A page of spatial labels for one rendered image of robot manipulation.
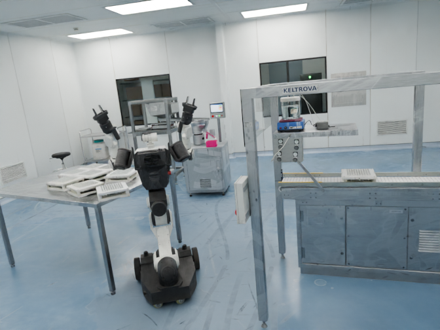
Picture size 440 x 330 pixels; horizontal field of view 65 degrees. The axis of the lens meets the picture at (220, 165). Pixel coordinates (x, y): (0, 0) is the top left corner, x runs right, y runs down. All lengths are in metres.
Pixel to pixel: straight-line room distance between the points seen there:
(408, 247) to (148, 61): 6.71
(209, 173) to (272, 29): 3.76
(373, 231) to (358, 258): 0.26
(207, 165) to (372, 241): 2.88
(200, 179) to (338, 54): 4.09
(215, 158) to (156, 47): 3.86
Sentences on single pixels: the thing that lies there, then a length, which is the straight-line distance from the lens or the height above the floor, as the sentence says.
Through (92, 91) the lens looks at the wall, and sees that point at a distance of 8.98.
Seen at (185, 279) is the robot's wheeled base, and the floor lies 0.17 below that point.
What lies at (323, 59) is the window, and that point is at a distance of 7.79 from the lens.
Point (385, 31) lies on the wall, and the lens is 8.02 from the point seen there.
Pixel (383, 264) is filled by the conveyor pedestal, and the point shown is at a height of 0.14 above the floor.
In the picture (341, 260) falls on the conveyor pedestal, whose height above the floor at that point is 0.16.
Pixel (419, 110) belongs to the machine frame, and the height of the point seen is 1.32.
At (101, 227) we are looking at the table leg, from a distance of 3.01.
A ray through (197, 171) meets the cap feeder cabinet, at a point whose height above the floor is 0.41.
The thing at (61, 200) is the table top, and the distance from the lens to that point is 3.23.
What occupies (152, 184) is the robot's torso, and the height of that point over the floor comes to 0.98.
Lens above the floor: 1.65
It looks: 13 degrees down
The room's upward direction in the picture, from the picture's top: 5 degrees counter-clockwise
